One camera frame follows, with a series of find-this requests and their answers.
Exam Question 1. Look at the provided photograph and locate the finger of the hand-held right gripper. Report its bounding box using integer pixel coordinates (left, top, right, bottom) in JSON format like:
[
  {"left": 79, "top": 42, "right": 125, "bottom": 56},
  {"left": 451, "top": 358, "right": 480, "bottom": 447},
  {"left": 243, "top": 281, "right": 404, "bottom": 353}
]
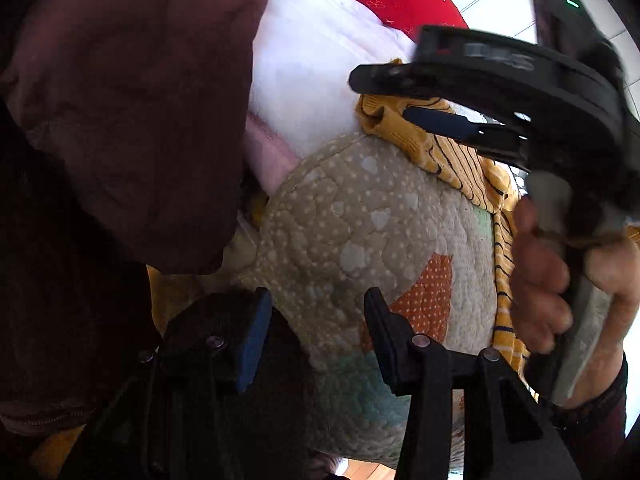
[
  {"left": 348, "top": 60, "right": 532, "bottom": 128},
  {"left": 402, "top": 104, "right": 532, "bottom": 162}
]

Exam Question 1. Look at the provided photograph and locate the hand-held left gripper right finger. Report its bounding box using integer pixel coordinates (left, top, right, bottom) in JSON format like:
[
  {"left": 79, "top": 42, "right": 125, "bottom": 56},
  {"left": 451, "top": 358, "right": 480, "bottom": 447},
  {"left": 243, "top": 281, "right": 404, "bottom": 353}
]
[{"left": 363, "top": 287, "right": 582, "bottom": 480}]

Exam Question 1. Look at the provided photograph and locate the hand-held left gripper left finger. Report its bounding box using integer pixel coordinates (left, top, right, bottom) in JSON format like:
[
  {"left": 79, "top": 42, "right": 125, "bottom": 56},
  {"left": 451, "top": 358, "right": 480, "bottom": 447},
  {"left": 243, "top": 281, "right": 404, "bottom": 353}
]
[{"left": 60, "top": 287, "right": 274, "bottom": 480}]

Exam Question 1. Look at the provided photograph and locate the yellow striped garment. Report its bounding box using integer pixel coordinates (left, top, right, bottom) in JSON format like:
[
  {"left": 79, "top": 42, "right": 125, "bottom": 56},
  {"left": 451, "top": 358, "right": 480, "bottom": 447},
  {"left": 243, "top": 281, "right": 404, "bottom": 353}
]
[{"left": 354, "top": 59, "right": 640, "bottom": 403}]

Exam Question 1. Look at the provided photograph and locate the person's right forearm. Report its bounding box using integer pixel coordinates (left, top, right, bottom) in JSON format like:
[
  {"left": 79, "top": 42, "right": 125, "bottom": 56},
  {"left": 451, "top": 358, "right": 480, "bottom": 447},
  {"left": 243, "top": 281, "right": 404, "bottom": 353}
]
[{"left": 544, "top": 352, "right": 629, "bottom": 456}]

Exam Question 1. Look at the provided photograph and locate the person's right hand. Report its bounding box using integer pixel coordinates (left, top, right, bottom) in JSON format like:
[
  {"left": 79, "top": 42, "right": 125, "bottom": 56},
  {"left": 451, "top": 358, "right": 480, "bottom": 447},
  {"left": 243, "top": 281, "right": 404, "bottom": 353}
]
[{"left": 509, "top": 194, "right": 640, "bottom": 409}]

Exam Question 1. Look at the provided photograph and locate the white cloth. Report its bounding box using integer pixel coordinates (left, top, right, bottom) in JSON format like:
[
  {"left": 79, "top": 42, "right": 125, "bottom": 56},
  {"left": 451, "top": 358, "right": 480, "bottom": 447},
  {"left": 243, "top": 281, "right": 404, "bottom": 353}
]
[{"left": 247, "top": 0, "right": 488, "bottom": 161}]

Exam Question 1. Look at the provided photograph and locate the beige quilted patchwork blanket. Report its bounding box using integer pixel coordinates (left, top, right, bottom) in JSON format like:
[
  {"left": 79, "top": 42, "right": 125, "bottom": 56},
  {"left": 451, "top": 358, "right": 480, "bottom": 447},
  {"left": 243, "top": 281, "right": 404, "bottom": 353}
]
[{"left": 227, "top": 132, "right": 521, "bottom": 476}]

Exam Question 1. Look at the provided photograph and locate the pink cloth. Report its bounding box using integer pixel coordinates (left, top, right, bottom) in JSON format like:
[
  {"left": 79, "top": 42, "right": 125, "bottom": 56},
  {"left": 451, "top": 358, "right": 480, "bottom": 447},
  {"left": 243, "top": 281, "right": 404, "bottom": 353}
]
[{"left": 242, "top": 110, "right": 302, "bottom": 196}]

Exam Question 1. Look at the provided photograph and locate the maroon cloth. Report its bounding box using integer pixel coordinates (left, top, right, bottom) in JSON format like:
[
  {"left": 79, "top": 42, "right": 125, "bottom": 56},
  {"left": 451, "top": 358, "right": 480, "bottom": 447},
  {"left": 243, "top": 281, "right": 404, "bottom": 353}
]
[{"left": 0, "top": 0, "right": 277, "bottom": 436}]

